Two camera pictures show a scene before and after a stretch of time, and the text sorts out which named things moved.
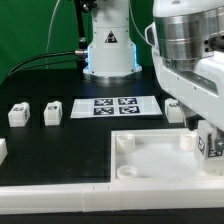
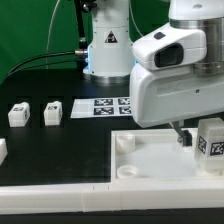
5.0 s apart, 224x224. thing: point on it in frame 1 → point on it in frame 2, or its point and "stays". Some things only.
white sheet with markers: (110, 107) stays
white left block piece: (3, 150) stays
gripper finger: (193, 121) → (187, 137)
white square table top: (158, 155) stays
